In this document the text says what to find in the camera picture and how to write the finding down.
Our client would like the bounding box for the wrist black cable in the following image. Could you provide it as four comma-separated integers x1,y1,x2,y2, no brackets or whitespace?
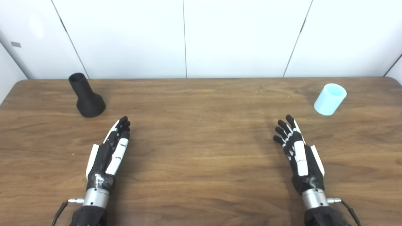
327,198,361,226
51,198,85,226

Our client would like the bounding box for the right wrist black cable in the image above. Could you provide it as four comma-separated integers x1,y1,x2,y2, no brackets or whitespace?
327,198,361,226

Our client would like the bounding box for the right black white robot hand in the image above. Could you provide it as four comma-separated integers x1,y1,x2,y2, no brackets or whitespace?
273,114,325,196

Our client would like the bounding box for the light-blue hose piece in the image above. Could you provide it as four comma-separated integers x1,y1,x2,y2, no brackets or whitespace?
313,83,347,116

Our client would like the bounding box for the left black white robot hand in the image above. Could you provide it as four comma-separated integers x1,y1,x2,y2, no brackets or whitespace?
85,116,131,192

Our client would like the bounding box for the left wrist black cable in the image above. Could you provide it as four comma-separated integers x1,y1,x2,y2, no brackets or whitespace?
51,198,85,226

